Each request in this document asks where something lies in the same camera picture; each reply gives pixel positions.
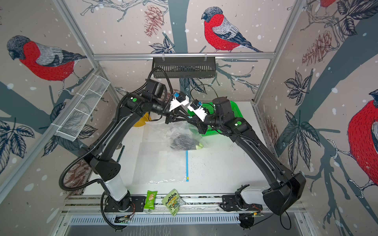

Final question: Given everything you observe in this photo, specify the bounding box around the green printed snack bag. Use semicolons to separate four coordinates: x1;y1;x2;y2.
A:
162;189;185;216

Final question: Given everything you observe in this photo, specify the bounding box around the yellow pot with lid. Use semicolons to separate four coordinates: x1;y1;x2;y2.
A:
133;113;152;127

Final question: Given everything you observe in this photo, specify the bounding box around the small green snack packet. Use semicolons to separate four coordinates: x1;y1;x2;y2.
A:
144;190;158;210

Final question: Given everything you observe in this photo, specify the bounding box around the large clear zip-top bag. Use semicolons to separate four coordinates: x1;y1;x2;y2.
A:
132;142;188;184

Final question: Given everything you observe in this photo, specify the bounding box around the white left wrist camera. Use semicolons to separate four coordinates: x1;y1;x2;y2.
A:
169;92;189;112

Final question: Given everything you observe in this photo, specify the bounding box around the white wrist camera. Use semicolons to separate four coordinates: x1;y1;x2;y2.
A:
169;92;189;112
188;99;208;122

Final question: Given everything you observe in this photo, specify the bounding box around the dark eggplant green stem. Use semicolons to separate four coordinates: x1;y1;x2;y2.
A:
170;134;204;151

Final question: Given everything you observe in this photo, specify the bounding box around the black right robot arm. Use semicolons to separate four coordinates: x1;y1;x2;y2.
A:
188;97;306;216

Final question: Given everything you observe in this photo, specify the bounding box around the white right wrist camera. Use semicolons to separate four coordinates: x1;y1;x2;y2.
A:
188;99;208;122

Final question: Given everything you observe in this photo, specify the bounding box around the white wire mesh basket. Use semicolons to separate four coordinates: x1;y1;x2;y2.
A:
55;75;110;142

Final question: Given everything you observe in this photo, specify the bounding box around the black hanging wire shelf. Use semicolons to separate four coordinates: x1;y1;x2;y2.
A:
152;57;216;79

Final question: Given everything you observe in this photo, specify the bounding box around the small clear zip-top bag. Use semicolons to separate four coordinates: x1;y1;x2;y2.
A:
147;119;207;152

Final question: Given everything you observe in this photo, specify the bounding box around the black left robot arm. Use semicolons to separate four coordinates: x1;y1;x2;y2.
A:
59;67;190;211

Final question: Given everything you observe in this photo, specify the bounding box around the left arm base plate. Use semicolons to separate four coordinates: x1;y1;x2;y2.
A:
104;196;146;213

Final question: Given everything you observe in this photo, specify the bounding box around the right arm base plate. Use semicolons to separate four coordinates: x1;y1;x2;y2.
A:
220;194;263;212

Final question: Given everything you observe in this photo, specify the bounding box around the green plastic basket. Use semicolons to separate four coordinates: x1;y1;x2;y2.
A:
202;101;243;137

